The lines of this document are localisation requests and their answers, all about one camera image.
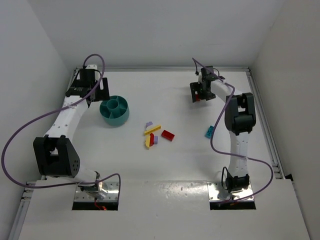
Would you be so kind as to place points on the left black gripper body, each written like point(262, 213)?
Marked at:
point(104, 89)

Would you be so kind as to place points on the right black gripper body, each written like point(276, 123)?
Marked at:
point(197, 90)

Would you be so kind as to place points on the blue lego brick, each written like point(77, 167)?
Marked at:
point(209, 132)

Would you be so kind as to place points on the red lego plate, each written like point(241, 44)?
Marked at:
point(167, 135)

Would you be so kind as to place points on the lavender lego brick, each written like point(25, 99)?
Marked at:
point(155, 140)
point(148, 124)

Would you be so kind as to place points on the long yellow lego brick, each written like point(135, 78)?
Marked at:
point(152, 129)

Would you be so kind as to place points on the yellow curved lego piece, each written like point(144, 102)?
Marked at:
point(147, 142)

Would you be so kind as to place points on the red curved lego piece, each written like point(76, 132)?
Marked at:
point(151, 139)

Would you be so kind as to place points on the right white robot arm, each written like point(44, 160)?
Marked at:
point(239, 120)

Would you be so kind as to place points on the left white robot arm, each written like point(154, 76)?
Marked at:
point(54, 152)

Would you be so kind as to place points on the teal round divided container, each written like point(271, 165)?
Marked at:
point(115, 111)

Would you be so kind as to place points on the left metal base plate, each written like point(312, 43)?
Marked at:
point(112, 191)

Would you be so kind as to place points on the metal base plate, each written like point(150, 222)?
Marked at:
point(217, 193)
point(112, 191)

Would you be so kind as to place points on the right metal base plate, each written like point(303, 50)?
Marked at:
point(217, 193)

